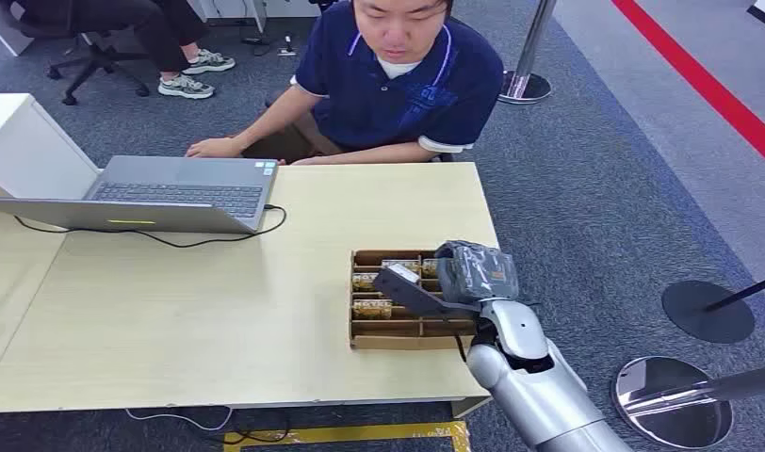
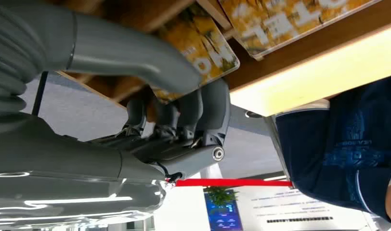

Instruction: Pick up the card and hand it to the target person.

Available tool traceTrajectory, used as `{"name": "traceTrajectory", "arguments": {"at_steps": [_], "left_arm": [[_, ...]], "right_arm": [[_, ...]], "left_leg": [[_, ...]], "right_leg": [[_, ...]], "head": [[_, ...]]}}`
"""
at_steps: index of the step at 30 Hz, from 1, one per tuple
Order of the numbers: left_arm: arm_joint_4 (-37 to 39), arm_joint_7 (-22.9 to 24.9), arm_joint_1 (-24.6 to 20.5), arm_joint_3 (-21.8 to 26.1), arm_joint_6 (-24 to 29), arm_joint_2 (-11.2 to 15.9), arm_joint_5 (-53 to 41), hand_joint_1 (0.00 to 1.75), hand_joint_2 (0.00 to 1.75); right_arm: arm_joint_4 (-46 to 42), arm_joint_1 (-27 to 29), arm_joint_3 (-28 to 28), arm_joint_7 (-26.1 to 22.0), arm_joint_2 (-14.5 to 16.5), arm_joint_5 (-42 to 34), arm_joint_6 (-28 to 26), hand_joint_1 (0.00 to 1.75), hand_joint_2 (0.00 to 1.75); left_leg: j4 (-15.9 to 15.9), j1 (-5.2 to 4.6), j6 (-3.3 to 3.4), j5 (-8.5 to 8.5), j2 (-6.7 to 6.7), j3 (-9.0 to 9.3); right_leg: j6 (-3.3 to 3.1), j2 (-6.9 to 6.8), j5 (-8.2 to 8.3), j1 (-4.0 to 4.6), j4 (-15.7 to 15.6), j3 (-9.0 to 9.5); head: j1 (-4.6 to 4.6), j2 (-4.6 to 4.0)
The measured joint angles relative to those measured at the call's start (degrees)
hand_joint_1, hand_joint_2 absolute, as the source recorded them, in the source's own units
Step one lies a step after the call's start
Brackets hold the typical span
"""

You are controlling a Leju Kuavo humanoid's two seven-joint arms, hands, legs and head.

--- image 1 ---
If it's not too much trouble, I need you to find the cardboard divided card box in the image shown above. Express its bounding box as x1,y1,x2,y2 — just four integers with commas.
349,249,481,351

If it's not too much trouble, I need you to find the person on office chair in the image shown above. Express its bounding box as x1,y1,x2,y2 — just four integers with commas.
20,0,237,101

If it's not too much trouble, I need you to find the person at desk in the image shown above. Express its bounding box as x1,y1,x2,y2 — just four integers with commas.
186,0,505,167

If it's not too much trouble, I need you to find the white furniture panel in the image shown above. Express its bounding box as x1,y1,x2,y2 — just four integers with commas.
0,0,36,58

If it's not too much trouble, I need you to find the white desk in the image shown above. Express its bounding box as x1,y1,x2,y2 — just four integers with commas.
188,0,324,34

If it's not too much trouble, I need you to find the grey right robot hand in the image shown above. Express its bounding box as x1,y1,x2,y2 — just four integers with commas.
434,239,521,306

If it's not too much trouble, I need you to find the black laptop cable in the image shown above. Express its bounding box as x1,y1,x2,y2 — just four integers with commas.
14,203,289,250

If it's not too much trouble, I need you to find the person's right hand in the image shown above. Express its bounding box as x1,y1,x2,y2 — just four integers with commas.
186,137,244,159

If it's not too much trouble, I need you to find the white cabinet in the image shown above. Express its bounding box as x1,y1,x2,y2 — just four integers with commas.
0,93,102,201

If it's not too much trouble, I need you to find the white cable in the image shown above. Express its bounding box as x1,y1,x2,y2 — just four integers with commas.
124,407,235,433

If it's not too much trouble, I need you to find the grey laptop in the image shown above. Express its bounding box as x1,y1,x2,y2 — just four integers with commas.
0,154,280,235

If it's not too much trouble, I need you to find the chrome stanchion with wide base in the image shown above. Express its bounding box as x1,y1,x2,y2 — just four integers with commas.
611,356,765,451

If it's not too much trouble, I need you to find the red floor tape line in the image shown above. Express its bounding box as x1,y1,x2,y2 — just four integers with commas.
610,0,765,175

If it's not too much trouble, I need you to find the chrome stanchion with small base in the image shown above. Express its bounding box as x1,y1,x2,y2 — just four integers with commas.
498,0,559,105

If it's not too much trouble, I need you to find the black office chair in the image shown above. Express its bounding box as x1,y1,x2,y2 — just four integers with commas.
0,0,152,106

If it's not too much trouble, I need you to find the yellow floor tape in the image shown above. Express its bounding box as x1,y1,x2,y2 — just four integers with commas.
222,421,472,452

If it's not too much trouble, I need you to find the black stanchion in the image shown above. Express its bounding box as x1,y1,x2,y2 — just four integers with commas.
661,272,765,346

